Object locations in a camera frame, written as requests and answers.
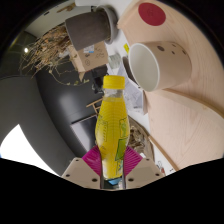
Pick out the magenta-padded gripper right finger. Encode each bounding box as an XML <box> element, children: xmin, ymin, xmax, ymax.
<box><xmin>121</xmin><ymin>144</ymin><xmax>165</xmax><ymax>190</ymax></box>

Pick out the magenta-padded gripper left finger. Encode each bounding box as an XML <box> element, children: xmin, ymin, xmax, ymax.
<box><xmin>61</xmin><ymin>144</ymin><xmax>104</xmax><ymax>190</ymax></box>

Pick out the yellow drink bottle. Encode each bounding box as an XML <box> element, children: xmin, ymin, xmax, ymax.
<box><xmin>94</xmin><ymin>75</ymin><xmax>130</xmax><ymax>181</ymax></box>

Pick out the wooden easel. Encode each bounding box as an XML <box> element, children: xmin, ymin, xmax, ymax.
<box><xmin>85</xmin><ymin>97</ymin><xmax>104</xmax><ymax>116</ymax></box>

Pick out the beige speckled cup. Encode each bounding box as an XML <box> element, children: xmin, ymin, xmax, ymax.
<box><xmin>128</xmin><ymin>40</ymin><xmax>193</xmax><ymax>93</ymax></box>

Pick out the brown cardboard box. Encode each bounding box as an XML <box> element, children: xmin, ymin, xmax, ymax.
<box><xmin>68</xmin><ymin>41</ymin><xmax>109</xmax><ymax>73</ymax></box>

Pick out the small glass jar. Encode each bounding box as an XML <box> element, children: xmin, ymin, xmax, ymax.
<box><xmin>108</xmin><ymin>53</ymin><xmax>123</xmax><ymax>69</ymax></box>

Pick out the dried plant in grey pot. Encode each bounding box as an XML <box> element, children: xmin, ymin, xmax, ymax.
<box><xmin>19</xmin><ymin>10</ymin><xmax>113</xmax><ymax>86</ymax></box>

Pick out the grey plant saucer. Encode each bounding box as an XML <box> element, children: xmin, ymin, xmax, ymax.
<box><xmin>96</xmin><ymin>4</ymin><xmax>119</xmax><ymax>44</ymax></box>

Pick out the flat round red coaster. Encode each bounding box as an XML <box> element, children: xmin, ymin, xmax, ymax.
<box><xmin>137</xmin><ymin>2</ymin><xmax>167</xmax><ymax>27</ymax></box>

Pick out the black wall monitor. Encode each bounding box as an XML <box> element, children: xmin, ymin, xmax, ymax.
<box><xmin>69</xmin><ymin>114</ymin><xmax>99</xmax><ymax>153</ymax></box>

